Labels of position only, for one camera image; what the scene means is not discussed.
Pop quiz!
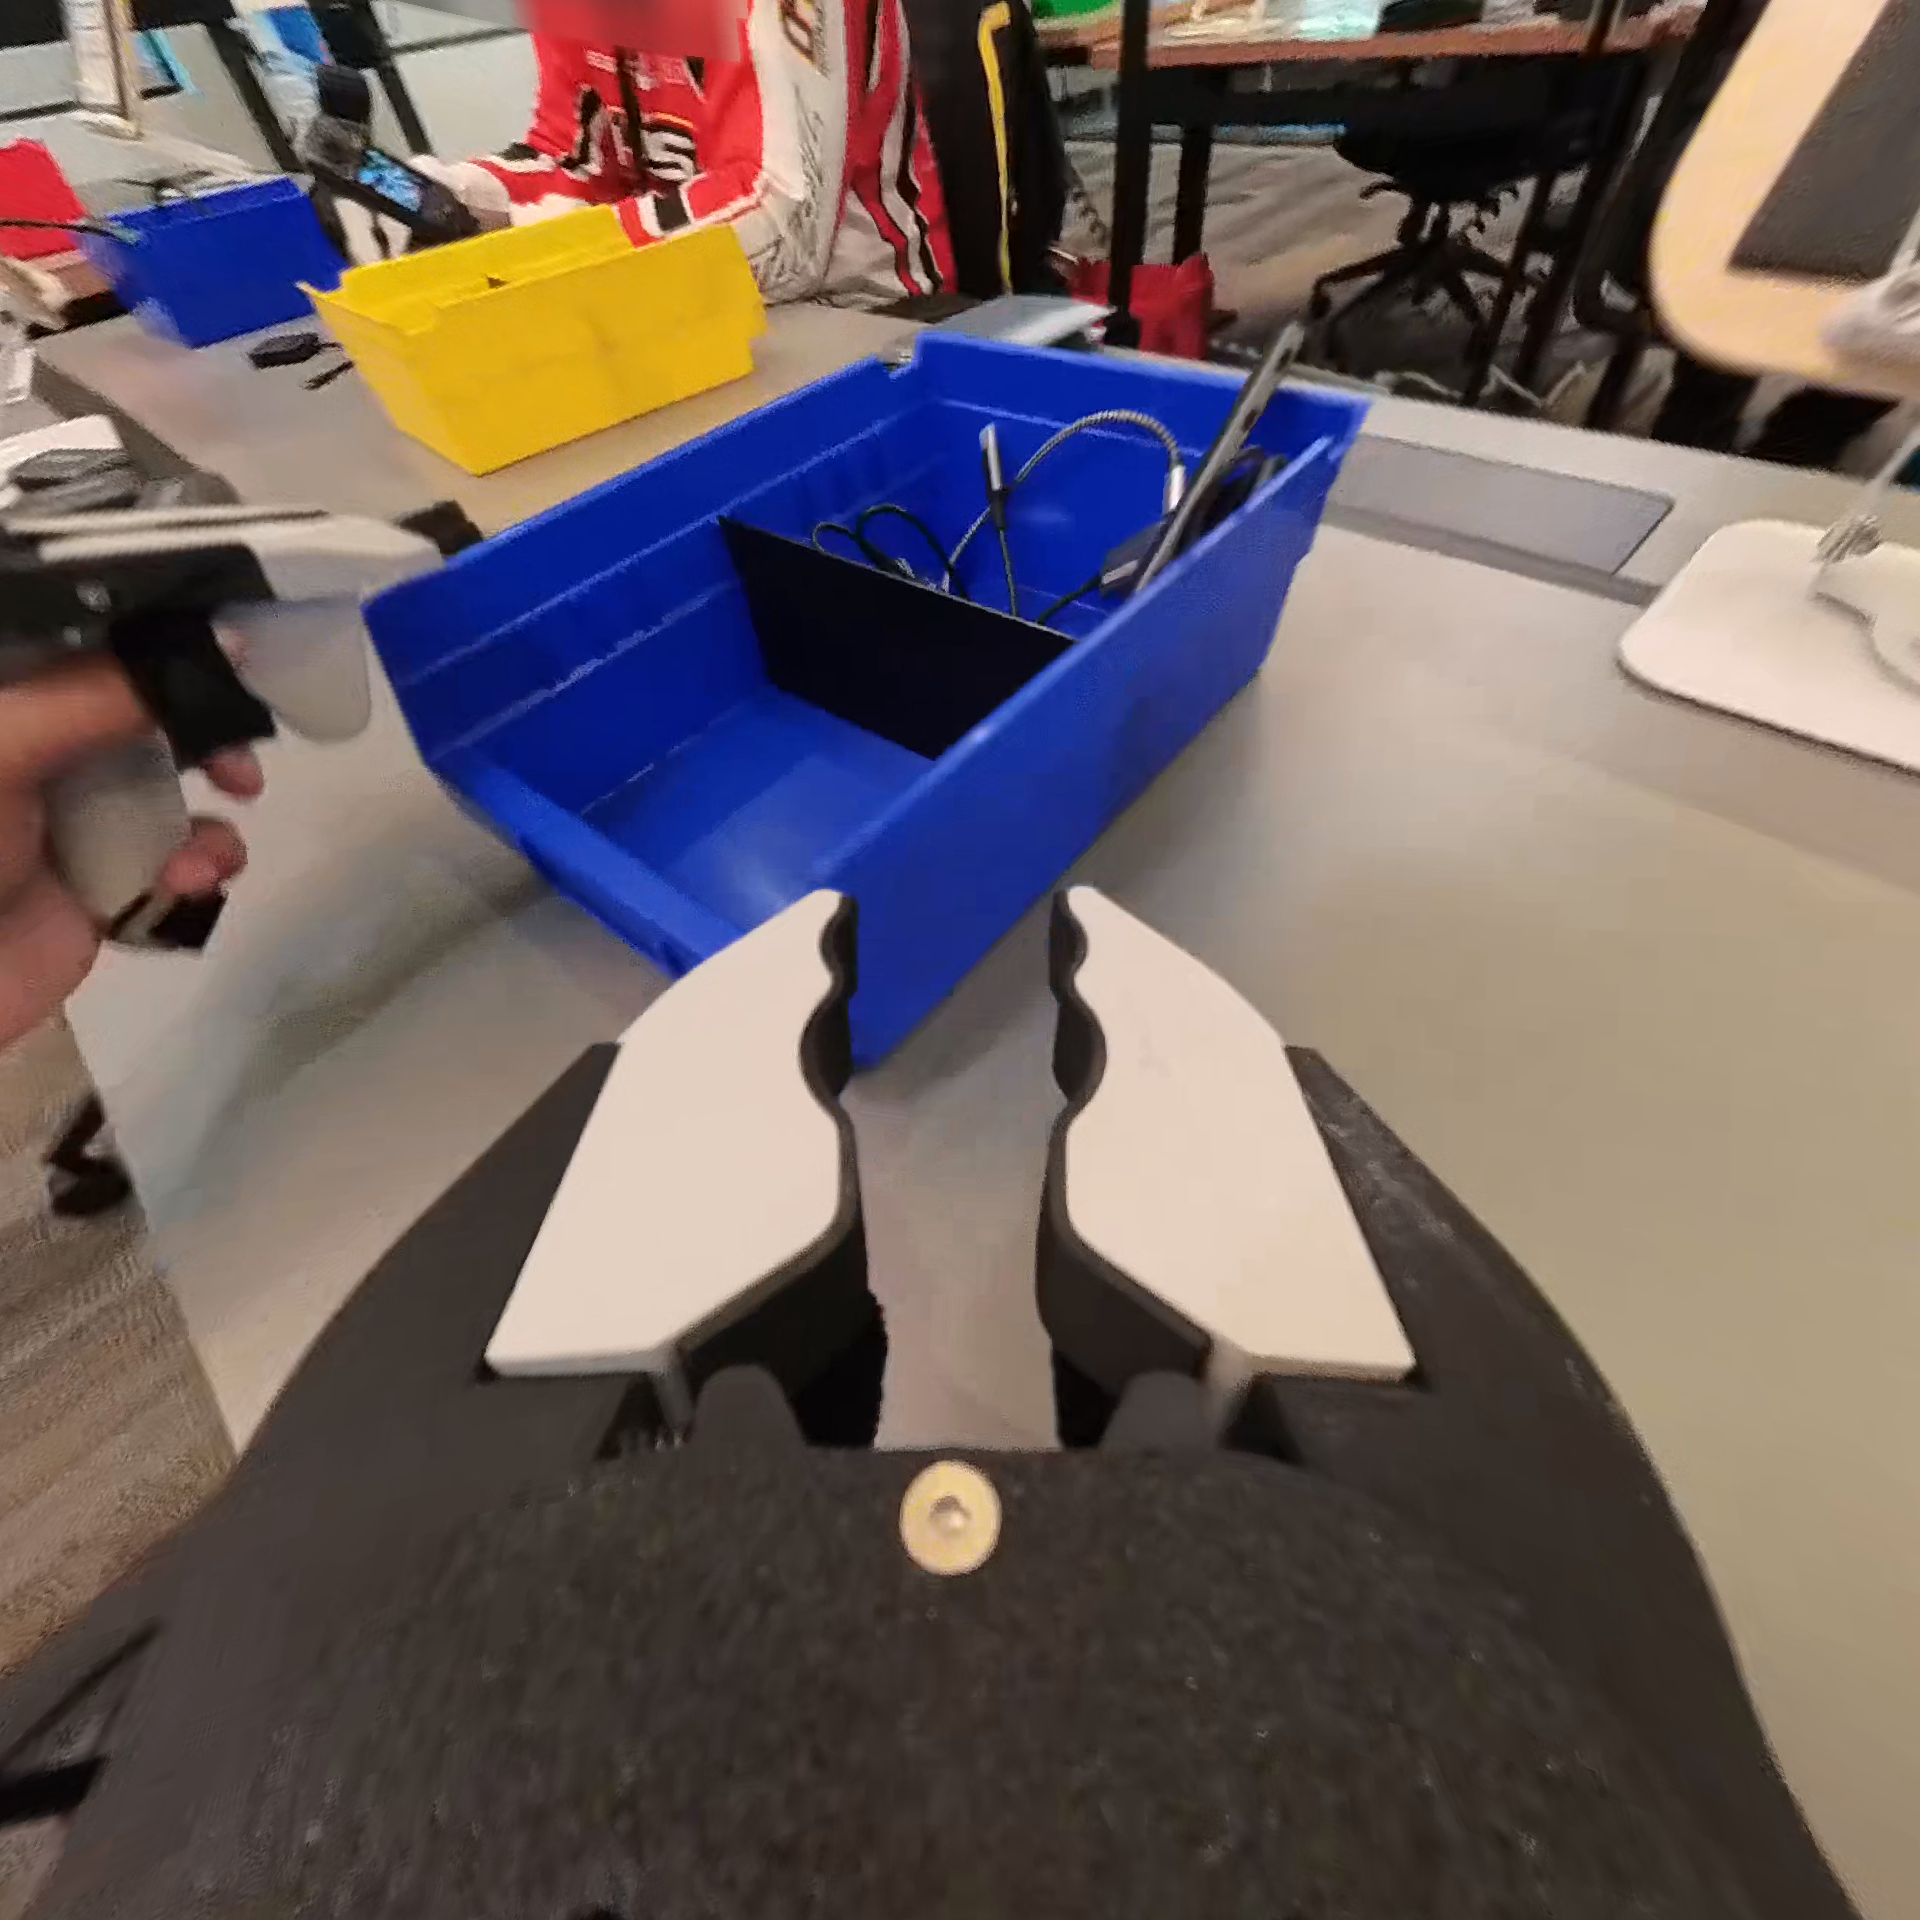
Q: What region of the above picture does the wooden background table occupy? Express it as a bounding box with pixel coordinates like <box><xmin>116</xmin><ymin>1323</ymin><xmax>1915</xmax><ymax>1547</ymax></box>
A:
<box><xmin>1038</xmin><ymin>0</ymin><xmax>1696</xmax><ymax>319</ymax></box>

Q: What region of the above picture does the grey pouch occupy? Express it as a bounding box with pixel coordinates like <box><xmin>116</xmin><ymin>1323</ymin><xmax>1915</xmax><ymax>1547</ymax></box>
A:
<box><xmin>895</xmin><ymin>291</ymin><xmax>1118</xmax><ymax>364</ymax></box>

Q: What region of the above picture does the yellow plastic bin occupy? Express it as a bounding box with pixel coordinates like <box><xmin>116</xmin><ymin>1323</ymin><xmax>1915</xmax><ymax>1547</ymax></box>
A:
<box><xmin>309</xmin><ymin>206</ymin><xmax>766</xmax><ymax>477</ymax></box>

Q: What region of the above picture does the red white printed bag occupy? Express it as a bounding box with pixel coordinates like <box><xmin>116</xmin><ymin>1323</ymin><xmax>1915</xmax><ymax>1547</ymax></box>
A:
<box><xmin>452</xmin><ymin>0</ymin><xmax>1006</xmax><ymax>310</ymax></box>

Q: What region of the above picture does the thick black cable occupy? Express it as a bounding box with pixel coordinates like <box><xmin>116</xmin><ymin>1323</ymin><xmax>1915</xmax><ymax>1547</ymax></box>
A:
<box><xmin>812</xmin><ymin>503</ymin><xmax>969</xmax><ymax>603</ymax></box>

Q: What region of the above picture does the dark desk cable flap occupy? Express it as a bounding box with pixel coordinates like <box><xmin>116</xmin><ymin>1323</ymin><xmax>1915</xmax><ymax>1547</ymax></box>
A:
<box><xmin>1319</xmin><ymin>437</ymin><xmax>1676</xmax><ymax>581</ymax></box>

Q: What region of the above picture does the blue plastic bin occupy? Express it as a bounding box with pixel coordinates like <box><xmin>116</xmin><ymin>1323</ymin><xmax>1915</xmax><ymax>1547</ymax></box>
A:
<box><xmin>86</xmin><ymin>176</ymin><xmax>345</xmax><ymax>351</ymax></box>
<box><xmin>359</xmin><ymin>333</ymin><xmax>1373</xmax><ymax>1066</ymax></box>

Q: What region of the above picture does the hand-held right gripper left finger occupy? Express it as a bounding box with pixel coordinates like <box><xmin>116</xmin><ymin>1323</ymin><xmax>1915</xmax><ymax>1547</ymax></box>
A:
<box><xmin>485</xmin><ymin>891</ymin><xmax>871</xmax><ymax>1439</ymax></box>

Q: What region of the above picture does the grey hub with cable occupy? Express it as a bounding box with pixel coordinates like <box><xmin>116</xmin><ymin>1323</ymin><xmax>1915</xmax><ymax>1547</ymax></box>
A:
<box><xmin>1105</xmin><ymin>326</ymin><xmax>1313</xmax><ymax>599</ymax></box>

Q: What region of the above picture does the grey desk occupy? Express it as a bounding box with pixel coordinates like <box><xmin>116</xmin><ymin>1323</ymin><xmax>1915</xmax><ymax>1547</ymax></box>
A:
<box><xmin>0</xmin><ymin>121</ymin><xmax>1920</xmax><ymax>1920</ymax></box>

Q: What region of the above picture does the white folding stand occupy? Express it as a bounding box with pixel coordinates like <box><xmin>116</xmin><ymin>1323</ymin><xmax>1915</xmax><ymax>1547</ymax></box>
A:
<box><xmin>1621</xmin><ymin>259</ymin><xmax>1920</xmax><ymax>777</ymax></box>

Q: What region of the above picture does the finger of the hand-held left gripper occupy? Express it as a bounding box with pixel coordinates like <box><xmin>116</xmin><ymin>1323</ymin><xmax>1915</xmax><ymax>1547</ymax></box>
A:
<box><xmin>0</xmin><ymin>506</ymin><xmax>445</xmax><ymax>599</ymax></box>
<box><xmin>226</xmin><ymin>586</ymin><xmax>381</xmax><ymax>746</ymax></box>

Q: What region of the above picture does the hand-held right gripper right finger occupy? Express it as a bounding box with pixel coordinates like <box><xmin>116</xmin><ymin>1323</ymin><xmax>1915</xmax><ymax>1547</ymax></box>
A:
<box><xmin>1038</xmin><ymin>887</ymin><xmax>1418</xmax><ymax>1443</ymax></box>

